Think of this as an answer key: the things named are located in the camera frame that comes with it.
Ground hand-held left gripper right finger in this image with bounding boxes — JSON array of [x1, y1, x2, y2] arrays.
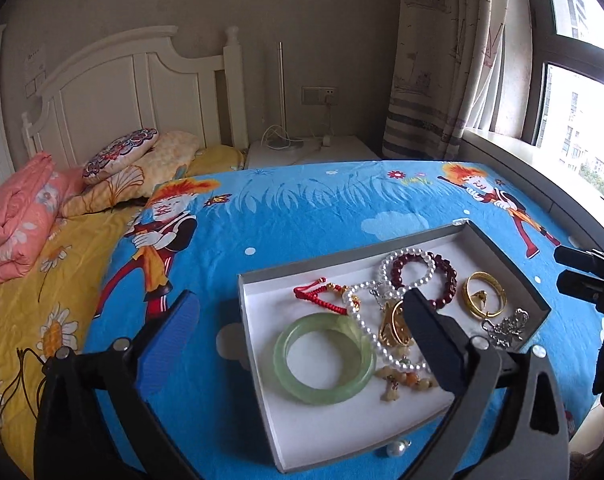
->
[[401, 287, 571, 480]]

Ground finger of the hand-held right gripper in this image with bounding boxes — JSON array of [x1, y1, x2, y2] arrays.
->
[[557, 270, 604, 312], [553, 244, 604, 275]]

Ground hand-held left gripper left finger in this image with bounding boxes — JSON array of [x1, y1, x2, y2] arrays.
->
[[34, 289, 203, 480]]

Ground mixed stone bead bracelet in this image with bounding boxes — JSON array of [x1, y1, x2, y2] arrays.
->
[[373, 364, 437, 404]]

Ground gold ring ornament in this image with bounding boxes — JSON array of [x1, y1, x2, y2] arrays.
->
[[378, 299, 417, 350]]

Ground long pearl necklace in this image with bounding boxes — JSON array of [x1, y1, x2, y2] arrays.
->
[[343, 280, 433, 377]]

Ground dark red bead bracelet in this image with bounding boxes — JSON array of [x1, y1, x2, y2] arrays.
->
[[396, 251, 459, 315]]

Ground silver chain bracelet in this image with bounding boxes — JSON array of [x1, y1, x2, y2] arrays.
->
[[481, 306, 531, 350]]

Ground small pearl bracelet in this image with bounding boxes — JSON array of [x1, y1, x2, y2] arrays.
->
[[378, 248, 436, 295]]

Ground large pearl pendant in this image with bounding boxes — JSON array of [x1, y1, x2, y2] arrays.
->
[[384, 439, 413, 460]]

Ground red cord bracelet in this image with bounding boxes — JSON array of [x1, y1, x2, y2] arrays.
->
[[293, 282, 361, 316]]

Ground grey white tray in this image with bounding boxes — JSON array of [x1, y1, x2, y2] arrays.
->
[[237, 220, 553, 475]]

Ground gold bangle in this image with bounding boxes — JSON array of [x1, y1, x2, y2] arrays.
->
[[462, 271, 509, 321]]

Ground green jade bangle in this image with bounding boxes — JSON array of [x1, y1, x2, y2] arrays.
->
[[273, 312, 377, 406]]

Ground yellow floral bedsheet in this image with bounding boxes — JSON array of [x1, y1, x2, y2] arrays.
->
[[0, 144, 247, 480]]

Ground window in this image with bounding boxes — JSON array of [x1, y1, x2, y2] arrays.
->
[[462, 0, 604, 223]]

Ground blue cartoon blanket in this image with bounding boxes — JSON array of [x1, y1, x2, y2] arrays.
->
[[84, 160, 604, 480]]

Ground cream yellow pillow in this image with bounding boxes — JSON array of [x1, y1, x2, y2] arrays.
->
[[60, 131, 203, 219]]

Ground patterned round pillow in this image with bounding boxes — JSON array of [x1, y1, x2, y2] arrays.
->
[[82, 128, 161, 185]]

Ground pink floral quilt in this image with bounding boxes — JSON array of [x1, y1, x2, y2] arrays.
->
[[0, 151, 88, 287]]

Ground white nightstand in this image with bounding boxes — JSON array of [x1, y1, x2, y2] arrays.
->
[[245, 135, 383, 171]]

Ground patterned curtain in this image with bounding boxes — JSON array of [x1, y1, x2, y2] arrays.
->
[[382, 0, 514, 162]]

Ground white headboard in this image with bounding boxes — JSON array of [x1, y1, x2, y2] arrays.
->
[[22, 25, 251, 172]]

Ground white pole lamp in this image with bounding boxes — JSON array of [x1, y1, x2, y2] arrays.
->
[[251, 41, 309, 153]]

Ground white cable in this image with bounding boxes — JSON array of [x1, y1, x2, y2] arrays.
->
[[260, 124, 303, 152]]

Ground wall socket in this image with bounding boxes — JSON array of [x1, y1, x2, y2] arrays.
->
[[302, 86, 339, 106]]

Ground wall switch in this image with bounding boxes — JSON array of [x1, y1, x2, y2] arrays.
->
[[24, 47, 48, 97]]

